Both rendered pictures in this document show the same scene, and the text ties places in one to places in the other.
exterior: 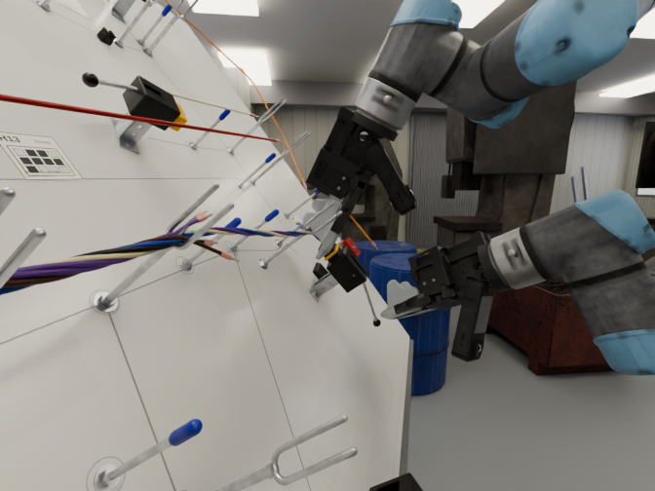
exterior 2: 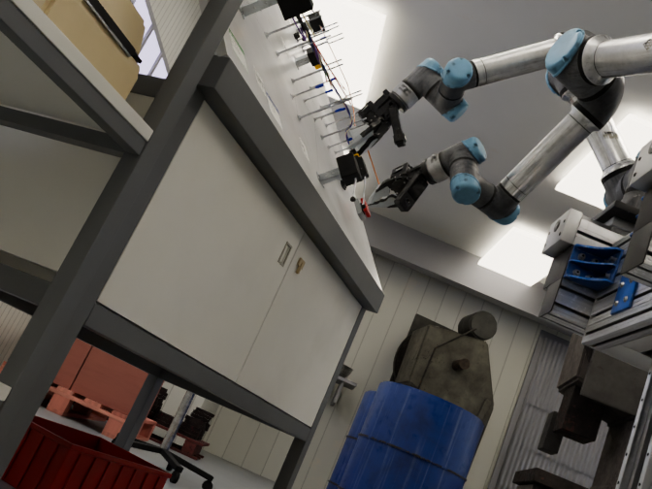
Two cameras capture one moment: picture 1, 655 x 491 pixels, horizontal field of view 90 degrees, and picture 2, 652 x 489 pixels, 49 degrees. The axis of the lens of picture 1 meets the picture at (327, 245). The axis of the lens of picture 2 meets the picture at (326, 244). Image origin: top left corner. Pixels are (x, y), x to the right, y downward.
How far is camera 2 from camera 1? 1.72 m
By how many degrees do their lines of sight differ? 28
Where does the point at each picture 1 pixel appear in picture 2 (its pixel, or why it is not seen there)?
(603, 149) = not seen: outside the picture
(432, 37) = (428, 73)
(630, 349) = (455, 179)
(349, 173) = (377, 114)
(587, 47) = (453, 74)
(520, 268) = (434, 162)
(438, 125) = not seen: hidden behind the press
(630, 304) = (461, 166)
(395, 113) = (406, 96)
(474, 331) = (407, 190)
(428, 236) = not seen: outside the picture
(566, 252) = (450, 153)
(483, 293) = (418, 178)
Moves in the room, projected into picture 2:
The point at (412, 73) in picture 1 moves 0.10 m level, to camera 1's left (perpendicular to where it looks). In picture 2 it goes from (417, 82) to (385, 72)
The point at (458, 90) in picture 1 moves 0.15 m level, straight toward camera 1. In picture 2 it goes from (435, 95) to (421, 62)
